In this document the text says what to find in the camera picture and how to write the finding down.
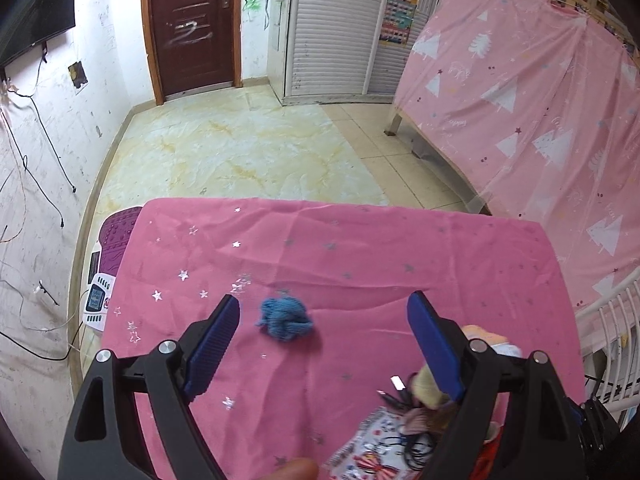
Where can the dark red wooden door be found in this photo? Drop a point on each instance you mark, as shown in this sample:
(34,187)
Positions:
(192,45)

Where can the blue knitted sock ball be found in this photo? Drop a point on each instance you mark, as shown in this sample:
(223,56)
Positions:
(284,319)

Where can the pink tree-print bed curtain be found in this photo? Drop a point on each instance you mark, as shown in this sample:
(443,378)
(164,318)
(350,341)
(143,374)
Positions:
(537,107)

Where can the purple white massage device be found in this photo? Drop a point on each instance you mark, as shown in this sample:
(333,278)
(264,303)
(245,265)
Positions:
(105,260)

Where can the white metal rail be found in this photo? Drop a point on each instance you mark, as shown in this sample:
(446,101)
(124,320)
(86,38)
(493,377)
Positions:
(609,342)

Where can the person's left hand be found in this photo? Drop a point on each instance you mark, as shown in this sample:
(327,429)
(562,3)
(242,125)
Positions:
(298,469)

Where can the colourful wall poster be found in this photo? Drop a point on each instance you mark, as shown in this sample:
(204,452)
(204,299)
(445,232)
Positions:
(397,21)

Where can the Hello Kitty plastic bag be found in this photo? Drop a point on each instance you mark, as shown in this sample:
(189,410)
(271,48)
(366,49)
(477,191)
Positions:
(380,450)

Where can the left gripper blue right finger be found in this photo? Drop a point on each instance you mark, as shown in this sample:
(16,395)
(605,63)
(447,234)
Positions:
(441,342)

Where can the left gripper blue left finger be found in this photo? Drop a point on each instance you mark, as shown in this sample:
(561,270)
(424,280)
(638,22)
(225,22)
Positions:
(204,344)

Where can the pink star tablecloth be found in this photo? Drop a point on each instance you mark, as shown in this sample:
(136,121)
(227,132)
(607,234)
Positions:
(354,268)

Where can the black wall television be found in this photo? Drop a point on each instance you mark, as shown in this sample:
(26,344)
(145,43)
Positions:
(26,23)

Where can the yellow-green sock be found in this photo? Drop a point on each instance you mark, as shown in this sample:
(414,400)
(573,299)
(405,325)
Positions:
(424,387)

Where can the white louvered wardrobe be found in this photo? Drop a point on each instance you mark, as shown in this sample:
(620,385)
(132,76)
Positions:
(327,51)

